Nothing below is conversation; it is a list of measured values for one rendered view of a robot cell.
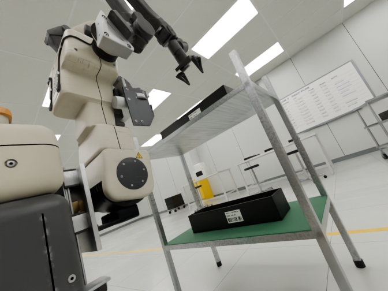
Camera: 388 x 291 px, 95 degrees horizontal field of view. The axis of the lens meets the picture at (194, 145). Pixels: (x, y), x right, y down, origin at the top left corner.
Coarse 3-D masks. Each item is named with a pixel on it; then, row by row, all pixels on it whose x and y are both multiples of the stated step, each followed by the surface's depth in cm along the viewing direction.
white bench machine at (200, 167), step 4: (196, 164) 551; (200, 164) 542; (204, 164) 559; (196, 168) 549; (200, 168) 537; (204, 168) 534; (208, 168) 552; (196, 172) 545; (200, 172) 536; (204, 172) 529; (208, 172) 543; (196, 176) 545; (200, 176) 537; (204, 176) 529
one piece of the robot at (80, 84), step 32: (64, 32) 58; (64, 64) 56; (96, 64) 60; (64, 96) 56; (96, 96) 61; (96, 128) 55; (128, 128) 61; (96, 160) 55; (128, 160) 56; (128, 192) 52
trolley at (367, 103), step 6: (378, 96) 255; (384, 96) 262; (366, 102) 260; (372, 102) 283; (378, 120) 255; (384, 120) 251; (366, 126) 294; (372, 138) 290; (378, 144) 286; (384, 144) 286; (384, 156) 282
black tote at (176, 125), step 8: (224, 88) 93; (232, 88) 101; (208, 96) 99; (216, 96) 96; (200, 104) 103; (208, 104) 100; (192, 112) 107; (200, 112) 103; (176, 120) 116; (184, 120) 112; (168, 128) 122; (176, 128) 117
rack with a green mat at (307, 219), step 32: (224, 96) 79; (256, 96) 70; (192, 128) 98; (224, 128) 122; (288, 128) 101; (288, 160) 65; (192, 192) 150; (320, 192) 93; (160, 224) 115; (256, 224) 87; (288, 224) 73; (320, 224) 61; (352, 256) 86
